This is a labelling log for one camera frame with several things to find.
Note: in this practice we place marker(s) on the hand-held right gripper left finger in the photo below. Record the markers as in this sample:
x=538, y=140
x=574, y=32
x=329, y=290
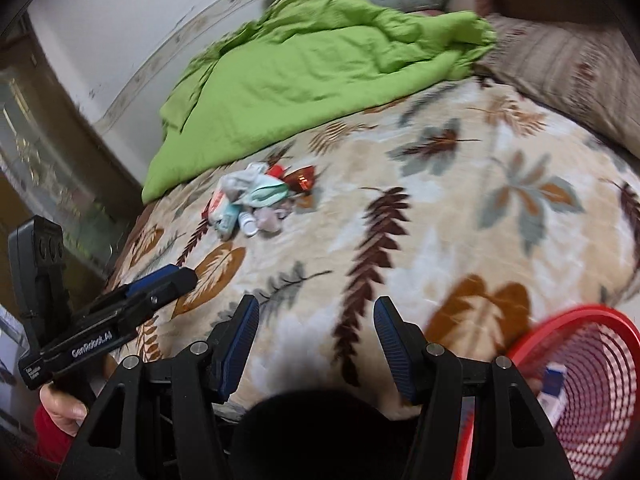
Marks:
x=244, y=345

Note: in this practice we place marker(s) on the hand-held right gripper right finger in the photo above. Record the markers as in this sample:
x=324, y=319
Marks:
x=392, y=345

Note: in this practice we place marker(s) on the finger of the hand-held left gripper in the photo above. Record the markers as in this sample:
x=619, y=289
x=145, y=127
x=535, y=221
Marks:
x=150, y=280
x=170, y=290

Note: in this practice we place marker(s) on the teal cartoon tissue packet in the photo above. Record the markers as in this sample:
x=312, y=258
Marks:
x=267, y=194

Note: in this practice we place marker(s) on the red mesh basket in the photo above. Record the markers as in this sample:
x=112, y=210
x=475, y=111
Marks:
x=600, y=385

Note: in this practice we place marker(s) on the person's left forearm red sleeve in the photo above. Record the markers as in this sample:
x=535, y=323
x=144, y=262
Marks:
x=47, y=440

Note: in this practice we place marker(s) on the person's left hand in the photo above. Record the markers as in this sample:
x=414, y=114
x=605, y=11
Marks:
x=57, y=405

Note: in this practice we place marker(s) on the small teal white packet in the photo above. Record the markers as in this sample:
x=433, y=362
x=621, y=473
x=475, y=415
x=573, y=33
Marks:
x=230, y=220

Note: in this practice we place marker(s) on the glass display cabinet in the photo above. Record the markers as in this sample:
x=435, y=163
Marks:
x=45, y=160

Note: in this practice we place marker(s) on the crumpled purple wrapper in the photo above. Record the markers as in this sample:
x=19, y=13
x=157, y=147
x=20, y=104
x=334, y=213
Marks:
x=271, y=219

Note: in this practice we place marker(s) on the crumpled white paper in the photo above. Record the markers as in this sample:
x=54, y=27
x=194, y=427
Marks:
x=237, y=180

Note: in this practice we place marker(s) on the leaf print blanket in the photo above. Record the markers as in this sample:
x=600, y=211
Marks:
x=425, y=210

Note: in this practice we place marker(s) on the torn red packet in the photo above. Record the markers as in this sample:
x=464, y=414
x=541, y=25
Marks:
x=276, y=170

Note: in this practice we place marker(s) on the white and blue box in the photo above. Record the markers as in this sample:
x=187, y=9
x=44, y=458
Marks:
x=552, y=395

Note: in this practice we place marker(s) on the dark red snack wrapper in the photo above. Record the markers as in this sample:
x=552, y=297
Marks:
x=300, y=180

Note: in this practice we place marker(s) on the green blanket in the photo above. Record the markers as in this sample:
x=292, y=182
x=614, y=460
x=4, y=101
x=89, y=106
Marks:
x=300, y=70

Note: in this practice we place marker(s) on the striped brown pillow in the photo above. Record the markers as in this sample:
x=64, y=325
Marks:
x=575, y=70

